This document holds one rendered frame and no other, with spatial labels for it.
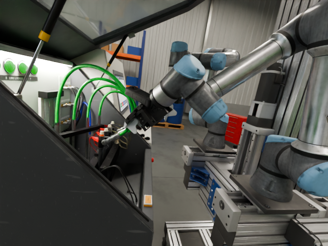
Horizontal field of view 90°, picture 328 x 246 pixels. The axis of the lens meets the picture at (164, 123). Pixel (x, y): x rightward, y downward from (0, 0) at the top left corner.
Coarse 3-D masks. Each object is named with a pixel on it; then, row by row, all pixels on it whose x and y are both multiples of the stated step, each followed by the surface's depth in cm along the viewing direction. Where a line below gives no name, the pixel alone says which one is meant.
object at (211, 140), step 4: (208, 132) 112; (212, 132) 109; (208, 136) 111; (212, 136) 109; (216, 136) 108; (220, 136) 108; (224, 136) 109; (204, 140) 113; (208, 140) 110; (212, 140) 109; (216, 140) 107; (220, 140) 108; (224, 140) 109; (208, 144) 109; (212, 144) 108; (216, 144) 107; (220, 144) 107; (224, 144) 110; (216, 148) 107; (220, 148) 108
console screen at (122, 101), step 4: (116, 72) 128; (120, 72) 146; (116, 76) 125; (120, 76) 143; (120, 80) 140; (124, 84) 163; (120, 96) 132; (124, 96) 154; (120, 100) 130; (124, 100) 151; (120, 104) 128; (124, 104) 148; (120, 108) 126; (124, 108) 146; (120, 112) 125; (124, 112) 144
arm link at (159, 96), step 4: (160, 84) 52; (156, 88) 48; (160, 88) 47; (156, 92) 48; (160, 92) 47; (156, 96) 48; (160, 96) 48; (164, 96) 47; (156, 100) 49; (160, 100) 48; (164, 100) 48; (168, 100) 48; (172, 100) 48; (176, 100) 49; (164, 104) 49; (168, 104) 50
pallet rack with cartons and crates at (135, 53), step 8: (144, 32) 530; (144, 40) 535; (104, 48) 541; (112, 48) 538; (128, 48) 550; (136, 48) 554; (120, 56) 608; (128, 56) 539; (136, 56) 543; (128, 80) 571; (136, 80) 577; (136, 104) 581
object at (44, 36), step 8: (56, 0) 36; (64, 0) 37; (56, 8) 37; (48, 16) 37; (56, 16) 37; (48, 24) 37; (40, 32) 38; (48, 32) 38; (40, 40) 39; (40, 48) 39; (32, 64) 40; (24, 80) 41; (16, 96) 41
